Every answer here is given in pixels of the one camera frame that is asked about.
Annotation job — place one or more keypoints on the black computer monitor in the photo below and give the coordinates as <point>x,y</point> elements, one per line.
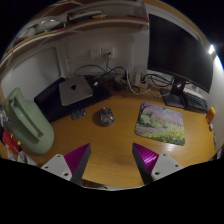
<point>176,50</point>

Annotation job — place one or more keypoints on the silver square computer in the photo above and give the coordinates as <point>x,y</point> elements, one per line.
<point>75,90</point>

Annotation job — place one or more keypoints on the orange bottle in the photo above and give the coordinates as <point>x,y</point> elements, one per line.
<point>210,115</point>

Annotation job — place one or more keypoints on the red box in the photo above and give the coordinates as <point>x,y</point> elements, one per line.
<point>10,141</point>

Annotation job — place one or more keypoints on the small white device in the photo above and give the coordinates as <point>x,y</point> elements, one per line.
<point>211,127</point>

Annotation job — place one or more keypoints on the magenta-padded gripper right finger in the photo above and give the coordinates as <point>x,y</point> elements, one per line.
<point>148,160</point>

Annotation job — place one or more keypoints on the small grey metal plate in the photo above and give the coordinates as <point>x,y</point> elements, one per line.
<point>78,114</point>

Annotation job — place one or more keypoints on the white wall socket with plug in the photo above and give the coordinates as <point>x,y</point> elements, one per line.
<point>107,52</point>

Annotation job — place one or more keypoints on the transparent dark computer mouse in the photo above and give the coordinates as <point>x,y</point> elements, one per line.
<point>106,116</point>

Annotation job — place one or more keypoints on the black keyboard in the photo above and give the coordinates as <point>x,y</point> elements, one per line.
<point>196,101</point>

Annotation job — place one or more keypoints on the cherry blossom print mouse pad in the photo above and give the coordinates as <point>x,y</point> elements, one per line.
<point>161,124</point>

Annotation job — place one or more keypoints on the black flat case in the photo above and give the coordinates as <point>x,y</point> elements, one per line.
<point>50,103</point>

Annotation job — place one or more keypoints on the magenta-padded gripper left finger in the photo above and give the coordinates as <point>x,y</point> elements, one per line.
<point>77,159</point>

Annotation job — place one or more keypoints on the wooden shelf unit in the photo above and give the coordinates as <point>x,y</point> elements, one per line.
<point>83,24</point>

